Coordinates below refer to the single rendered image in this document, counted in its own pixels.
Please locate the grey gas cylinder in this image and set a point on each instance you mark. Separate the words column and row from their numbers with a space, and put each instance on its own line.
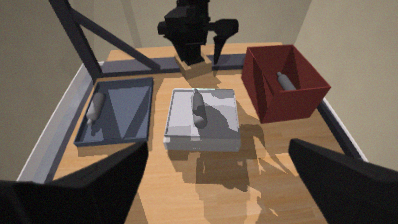
column 95, row 107
column 285, row 82
column 198, row 110

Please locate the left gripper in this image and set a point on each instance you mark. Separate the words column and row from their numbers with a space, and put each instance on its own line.
column 224, row 28

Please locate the dark red open bin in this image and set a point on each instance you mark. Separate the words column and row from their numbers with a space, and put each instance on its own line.
column 260, row 71

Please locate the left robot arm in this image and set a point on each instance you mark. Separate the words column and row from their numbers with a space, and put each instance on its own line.
column 181, row 20

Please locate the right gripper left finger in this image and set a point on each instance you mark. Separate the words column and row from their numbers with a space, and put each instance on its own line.
column 101, row 193

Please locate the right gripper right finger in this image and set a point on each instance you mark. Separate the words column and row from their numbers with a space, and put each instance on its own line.
column 347, row 190

